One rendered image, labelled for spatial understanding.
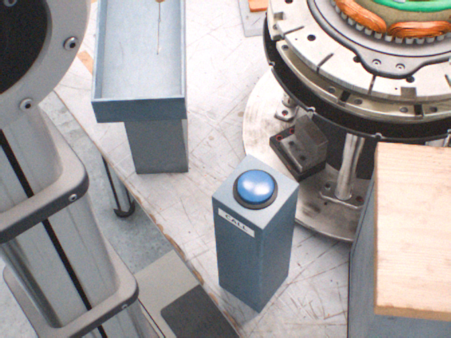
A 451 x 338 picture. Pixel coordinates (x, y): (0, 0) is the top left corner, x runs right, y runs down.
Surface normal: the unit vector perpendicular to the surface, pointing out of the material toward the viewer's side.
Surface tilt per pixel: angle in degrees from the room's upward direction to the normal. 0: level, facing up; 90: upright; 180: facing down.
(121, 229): 0
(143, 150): 90
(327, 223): 0
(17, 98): 90
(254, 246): 90
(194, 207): 0
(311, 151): 90
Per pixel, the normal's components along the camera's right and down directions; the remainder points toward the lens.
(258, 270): -0.60, 0.69
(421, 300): -0.03, -0.52
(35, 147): 0.59, 0.68
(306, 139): -0.86, 0.45
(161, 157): 0.04, 0.85
